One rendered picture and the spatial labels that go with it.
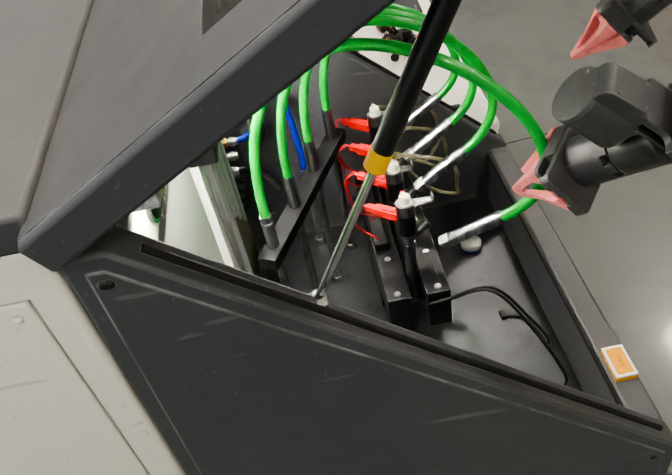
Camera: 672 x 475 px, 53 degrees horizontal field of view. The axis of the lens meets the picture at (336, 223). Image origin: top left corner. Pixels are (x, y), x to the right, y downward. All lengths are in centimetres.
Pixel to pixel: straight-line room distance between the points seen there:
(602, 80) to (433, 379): 32
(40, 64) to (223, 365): 33
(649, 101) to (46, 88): 54
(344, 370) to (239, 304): 14
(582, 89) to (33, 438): 61
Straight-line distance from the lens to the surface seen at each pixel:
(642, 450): 96
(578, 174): 76
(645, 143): 70
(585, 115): 66
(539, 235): 119
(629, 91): 67
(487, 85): 75
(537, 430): 84
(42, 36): 78
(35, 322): 60
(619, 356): 103
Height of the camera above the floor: 178
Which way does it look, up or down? 42 degrees down
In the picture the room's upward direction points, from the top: 11 degrees counter-clockwise
